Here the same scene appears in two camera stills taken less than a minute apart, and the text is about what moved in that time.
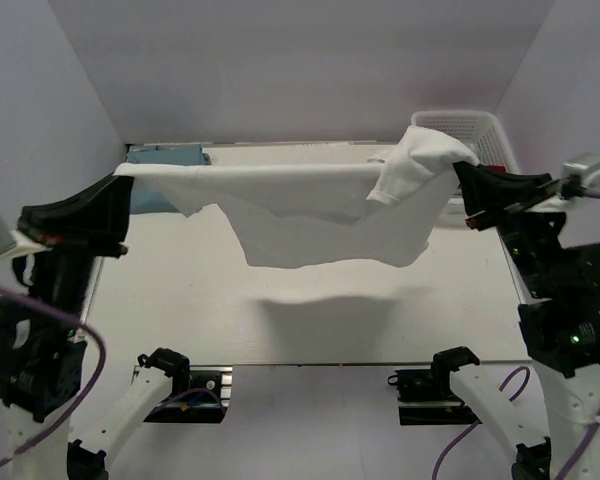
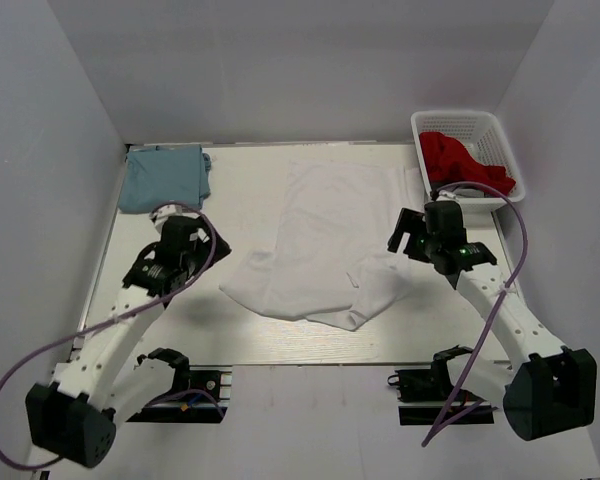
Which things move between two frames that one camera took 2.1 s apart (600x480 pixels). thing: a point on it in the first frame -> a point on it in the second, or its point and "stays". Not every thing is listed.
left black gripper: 95,218 -> 206,246
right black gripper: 495,192 -> 411,222
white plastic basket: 481,130 stays
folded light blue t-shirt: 148,200 stays
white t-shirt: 324,214 -> 330,262
